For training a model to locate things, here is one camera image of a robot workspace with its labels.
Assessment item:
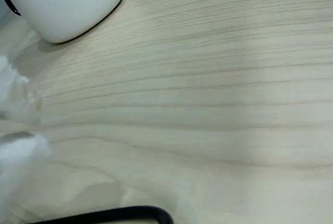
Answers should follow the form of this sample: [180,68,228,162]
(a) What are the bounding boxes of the white mug with black handle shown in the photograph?
[0,0,126,44]

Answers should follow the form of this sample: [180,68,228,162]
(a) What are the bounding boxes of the black camera cable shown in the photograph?
[25,205,174,224]

